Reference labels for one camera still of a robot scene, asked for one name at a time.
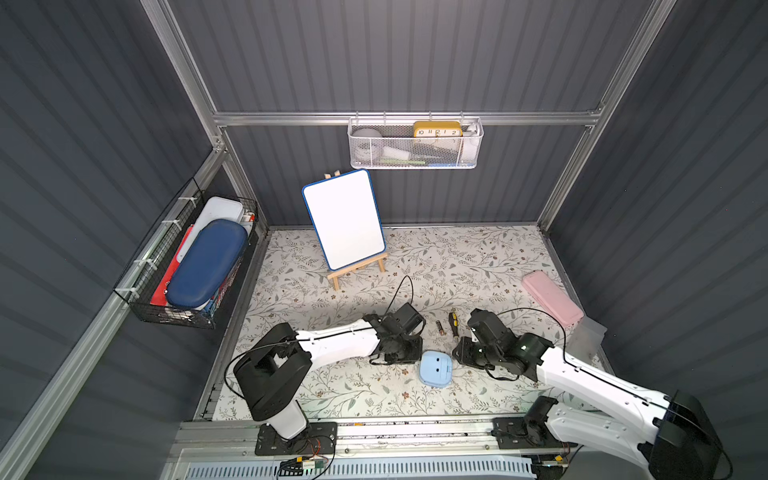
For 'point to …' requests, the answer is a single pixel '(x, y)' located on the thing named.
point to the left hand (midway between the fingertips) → (423, 362)
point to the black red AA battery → (440, 328)
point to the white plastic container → (213, 209)
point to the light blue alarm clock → (435, 369)
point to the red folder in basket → (159, 295)
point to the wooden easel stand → (337, 274)
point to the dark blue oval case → (213, 254)
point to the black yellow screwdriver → (454, 324)
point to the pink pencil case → (545, 293)
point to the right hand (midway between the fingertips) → (458, 352)
